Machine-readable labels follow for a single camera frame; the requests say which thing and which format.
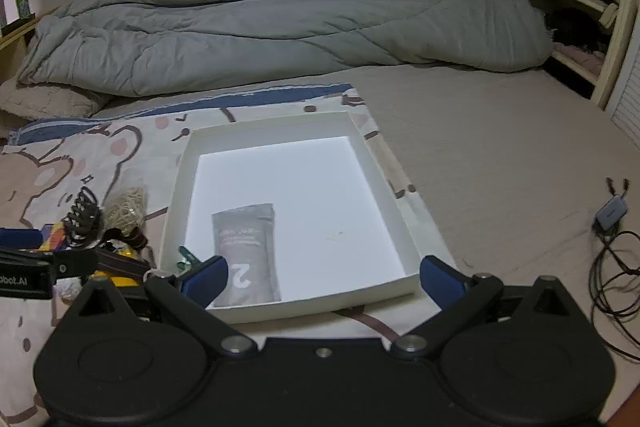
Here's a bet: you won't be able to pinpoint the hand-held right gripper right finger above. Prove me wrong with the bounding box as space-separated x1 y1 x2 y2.
391 256 586 358

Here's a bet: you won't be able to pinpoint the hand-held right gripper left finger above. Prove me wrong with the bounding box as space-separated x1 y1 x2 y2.
65 255 258 356

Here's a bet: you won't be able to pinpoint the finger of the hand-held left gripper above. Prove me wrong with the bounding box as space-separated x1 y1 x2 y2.
0 229 45 252
50 252 99 280

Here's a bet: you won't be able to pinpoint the colourful patterned small box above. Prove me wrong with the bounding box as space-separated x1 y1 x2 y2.
36 223 69 254

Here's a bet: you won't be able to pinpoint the yellow headlamp with black strap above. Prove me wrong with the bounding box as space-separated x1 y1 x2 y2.
89 228 152 294

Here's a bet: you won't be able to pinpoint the white shallow cardboard box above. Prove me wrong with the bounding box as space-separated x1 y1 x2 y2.
159 109 418 325

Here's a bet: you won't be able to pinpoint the green plastic clip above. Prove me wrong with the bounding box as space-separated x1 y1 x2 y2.
177 245 202 274

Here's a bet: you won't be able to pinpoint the black hair claw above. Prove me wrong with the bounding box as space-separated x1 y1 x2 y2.
61 187 104 251

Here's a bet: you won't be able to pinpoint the grey foil packet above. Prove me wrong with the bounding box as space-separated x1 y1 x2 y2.
211 203 282 309

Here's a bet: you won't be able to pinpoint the bag of rubber bands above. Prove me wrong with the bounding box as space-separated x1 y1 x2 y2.
101 185 151 236

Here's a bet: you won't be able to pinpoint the printed bear blanket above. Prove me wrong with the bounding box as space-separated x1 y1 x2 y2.
0 82 459 423

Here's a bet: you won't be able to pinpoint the beige fleece pillow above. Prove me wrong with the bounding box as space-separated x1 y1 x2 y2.
0 78 117 124

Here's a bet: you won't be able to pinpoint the grey usb hub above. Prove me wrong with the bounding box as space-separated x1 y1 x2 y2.
593 196 629 234

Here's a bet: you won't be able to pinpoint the wooden bedside shelf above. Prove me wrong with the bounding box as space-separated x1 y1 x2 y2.
0 8 58 84

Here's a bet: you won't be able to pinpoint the white louvered door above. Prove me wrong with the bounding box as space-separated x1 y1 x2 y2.
604 52 640 154

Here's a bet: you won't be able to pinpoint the grey duvet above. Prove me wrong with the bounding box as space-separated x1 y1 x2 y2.
16 0 554 98

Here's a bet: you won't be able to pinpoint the pink folded cloth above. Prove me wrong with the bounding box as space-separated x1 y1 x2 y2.
551 42 609 76

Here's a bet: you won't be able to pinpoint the dark clothes pile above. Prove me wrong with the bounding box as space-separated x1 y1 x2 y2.
544 7 612 54

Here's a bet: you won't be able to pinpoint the black cables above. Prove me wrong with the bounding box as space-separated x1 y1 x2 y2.
589 177 640 364

